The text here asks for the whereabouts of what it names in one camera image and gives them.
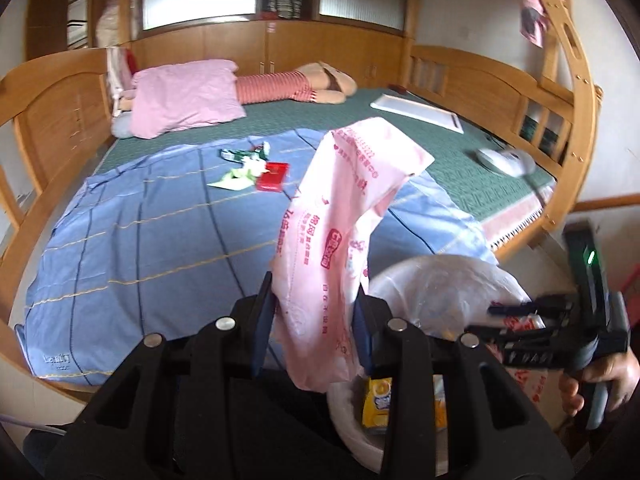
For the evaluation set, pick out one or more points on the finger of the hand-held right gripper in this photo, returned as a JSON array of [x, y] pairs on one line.
[[540, 306], [530, 350]]

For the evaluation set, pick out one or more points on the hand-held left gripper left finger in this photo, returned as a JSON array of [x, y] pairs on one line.
[[262, 321]]

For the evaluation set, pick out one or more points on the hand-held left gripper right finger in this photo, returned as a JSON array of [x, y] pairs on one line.
[[361, 326]]

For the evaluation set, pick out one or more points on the red printed plastic bag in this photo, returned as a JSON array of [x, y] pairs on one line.
[[537, 385]]

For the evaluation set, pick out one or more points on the yellow snack packet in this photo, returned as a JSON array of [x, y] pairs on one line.
[[376, 402]]

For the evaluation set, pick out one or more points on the trash bin with clear liner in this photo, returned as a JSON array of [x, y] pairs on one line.
[[440, 280]]

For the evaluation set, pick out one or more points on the pink plastic bag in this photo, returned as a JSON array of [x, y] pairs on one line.
[[340, 185]]

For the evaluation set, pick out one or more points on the person's right hand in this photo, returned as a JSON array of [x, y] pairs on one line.
[[622, 377]]

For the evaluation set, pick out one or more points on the blue checked blanket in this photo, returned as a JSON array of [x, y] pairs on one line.
[[150, 240]]

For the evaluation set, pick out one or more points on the white paper sheet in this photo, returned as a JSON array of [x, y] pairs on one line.
[[227, 184]]

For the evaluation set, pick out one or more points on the red box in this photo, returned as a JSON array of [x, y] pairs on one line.
[[272, 176]]

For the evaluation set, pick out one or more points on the white cartoon face pouch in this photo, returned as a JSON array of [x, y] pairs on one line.
[[505, 161]]

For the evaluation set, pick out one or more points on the clear green printed wrapper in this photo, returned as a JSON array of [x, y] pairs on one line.
[[252, 166]]

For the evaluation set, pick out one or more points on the green snack wrapper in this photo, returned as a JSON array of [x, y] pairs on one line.
[[232, 155]]

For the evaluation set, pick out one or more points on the white board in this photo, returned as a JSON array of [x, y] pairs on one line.
[[415, 110]]

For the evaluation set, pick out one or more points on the striped doll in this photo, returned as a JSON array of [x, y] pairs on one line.
[[270, 85]]

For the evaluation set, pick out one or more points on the pink pillow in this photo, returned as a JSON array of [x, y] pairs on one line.
[[185, 95]]

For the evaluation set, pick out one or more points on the light blue plush pillow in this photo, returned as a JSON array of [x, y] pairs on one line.
[[121, 125]]

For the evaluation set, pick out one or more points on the wooden bunk ladder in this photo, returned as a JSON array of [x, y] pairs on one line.
[[565, 35]]

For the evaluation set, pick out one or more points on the beige plush toy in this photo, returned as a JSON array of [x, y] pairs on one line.
[[126, 102]]

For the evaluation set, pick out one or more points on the pink hanging ornament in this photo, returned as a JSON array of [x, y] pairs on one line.
[[531, 15]]

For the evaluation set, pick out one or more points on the red sticker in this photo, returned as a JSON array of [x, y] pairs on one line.
[[270, 28]]

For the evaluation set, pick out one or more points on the white pink hanging cloth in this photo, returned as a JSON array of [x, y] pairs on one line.
[[115, 65]]

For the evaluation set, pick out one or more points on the wooden bed frame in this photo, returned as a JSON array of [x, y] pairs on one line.
[[50, 110]]

